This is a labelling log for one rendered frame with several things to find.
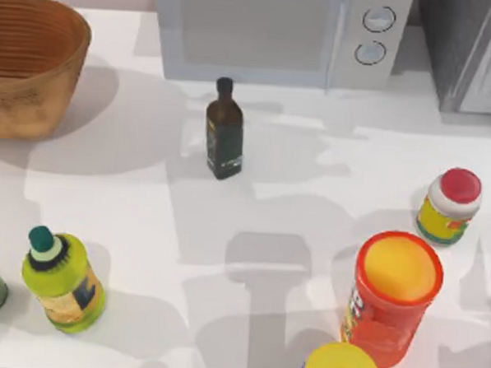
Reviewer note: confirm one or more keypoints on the dark green glass bottle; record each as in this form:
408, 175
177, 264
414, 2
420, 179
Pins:
225, 137

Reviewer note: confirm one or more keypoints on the pale microwave oven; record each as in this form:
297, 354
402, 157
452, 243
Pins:
253, 36

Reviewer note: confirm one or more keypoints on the microwave knob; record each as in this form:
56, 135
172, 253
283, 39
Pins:
370, 52
379, 18

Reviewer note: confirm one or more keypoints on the orange can with yellow lid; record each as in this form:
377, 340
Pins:
387, 307

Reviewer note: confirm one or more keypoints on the yellow jar with red lid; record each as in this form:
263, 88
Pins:
448, 211

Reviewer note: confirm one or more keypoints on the lime green bottle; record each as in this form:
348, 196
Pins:
65, 286

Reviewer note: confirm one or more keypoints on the brown woven basket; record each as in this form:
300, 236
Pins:
29, 73

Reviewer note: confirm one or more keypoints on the grey cabinet with dark inside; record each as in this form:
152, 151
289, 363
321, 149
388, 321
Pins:
462, 59

